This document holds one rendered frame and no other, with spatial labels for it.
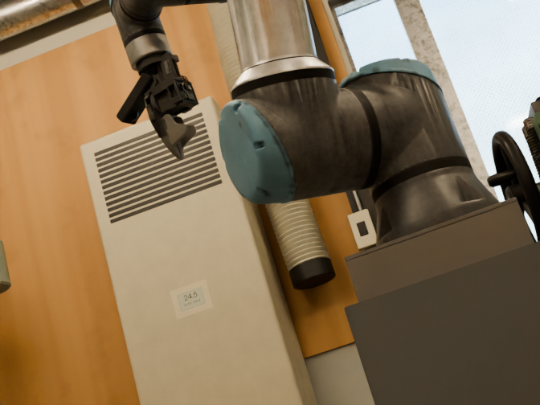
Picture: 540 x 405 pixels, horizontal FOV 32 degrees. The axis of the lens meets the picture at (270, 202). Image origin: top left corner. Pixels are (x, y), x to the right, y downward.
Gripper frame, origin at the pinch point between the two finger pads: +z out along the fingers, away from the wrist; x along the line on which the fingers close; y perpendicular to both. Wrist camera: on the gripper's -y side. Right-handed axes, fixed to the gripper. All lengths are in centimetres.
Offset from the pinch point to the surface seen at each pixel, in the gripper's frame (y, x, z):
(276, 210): -42, 131, -11
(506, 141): 57, 26, 21
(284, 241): -42, 129, 0
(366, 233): -18, 142, 7
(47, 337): -141, 116, -2
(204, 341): -70, 104, 24
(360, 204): -17, 145, -3
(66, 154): -119, 131, -69
